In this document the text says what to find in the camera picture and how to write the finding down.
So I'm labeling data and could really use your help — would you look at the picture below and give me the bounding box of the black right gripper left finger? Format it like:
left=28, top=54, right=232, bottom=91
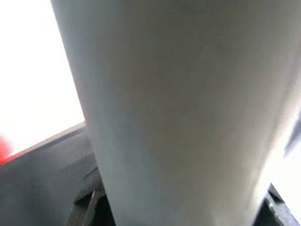
left=65, top=169, right=118, bottom=226

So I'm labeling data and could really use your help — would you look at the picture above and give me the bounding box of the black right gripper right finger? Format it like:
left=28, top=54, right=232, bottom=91
left=253, top=183, right=301, bottom=226

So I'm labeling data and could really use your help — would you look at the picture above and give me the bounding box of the white plastic table leg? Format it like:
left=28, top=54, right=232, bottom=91
left=50, top=0, right=301, bottom=226

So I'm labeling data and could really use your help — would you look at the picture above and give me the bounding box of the red plastic stool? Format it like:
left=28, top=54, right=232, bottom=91
left=0, top=135, right=15, bottom=165

